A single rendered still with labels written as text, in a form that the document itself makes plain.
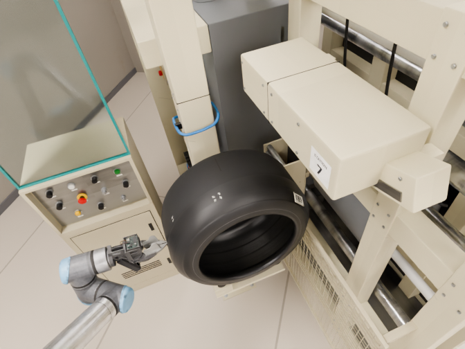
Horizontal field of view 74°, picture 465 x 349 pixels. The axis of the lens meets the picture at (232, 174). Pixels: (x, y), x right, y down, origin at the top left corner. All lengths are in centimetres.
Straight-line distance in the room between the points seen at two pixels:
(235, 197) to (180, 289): 163
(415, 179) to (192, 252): 74
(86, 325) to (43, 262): 211
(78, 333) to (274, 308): 155
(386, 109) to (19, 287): 299
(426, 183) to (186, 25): 81
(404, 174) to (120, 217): 156
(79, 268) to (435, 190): 111
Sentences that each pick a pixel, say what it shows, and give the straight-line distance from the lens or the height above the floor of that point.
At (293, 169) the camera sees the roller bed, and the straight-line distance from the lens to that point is 156.
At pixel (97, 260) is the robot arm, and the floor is 133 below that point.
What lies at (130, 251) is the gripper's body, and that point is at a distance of 120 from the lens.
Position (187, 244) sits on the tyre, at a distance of 111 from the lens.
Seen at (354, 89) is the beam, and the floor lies 178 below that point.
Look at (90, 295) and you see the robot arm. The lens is 131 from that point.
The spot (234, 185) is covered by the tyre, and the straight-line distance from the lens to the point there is 105.
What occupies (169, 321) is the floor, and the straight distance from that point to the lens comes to 250.
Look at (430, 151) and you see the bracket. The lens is 95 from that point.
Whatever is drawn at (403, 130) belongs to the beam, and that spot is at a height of 178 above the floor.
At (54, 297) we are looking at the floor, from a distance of 299.
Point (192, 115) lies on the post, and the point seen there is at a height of 159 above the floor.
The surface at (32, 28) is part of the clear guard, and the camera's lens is 139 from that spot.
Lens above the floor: 227
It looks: 46 degrees down
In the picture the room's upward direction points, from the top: 9 degrees counter-clockwise
